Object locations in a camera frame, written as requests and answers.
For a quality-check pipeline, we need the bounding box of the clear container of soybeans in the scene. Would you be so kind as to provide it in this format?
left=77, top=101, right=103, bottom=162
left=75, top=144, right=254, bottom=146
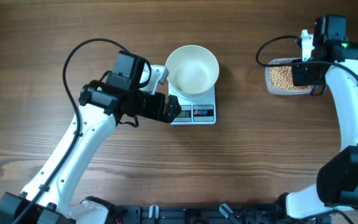
left=265, top=66, right=312, bottom=95

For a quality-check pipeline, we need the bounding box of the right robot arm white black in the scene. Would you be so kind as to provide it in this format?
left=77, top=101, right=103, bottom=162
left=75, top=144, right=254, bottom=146
left=282, top=14, right=358, bottom=221

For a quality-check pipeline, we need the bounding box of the white digital kitchen scale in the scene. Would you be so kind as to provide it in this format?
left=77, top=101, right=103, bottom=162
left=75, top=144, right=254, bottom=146
left=168, top=84, right=217, bottom=125

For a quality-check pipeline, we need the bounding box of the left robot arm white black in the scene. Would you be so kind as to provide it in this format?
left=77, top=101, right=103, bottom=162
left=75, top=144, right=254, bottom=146
left=0, top=51, right=181, bottom=223

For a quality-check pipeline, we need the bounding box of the white round bowl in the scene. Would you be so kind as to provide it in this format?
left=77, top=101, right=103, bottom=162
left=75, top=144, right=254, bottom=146
left=165, top=45, right=220, bottom=98

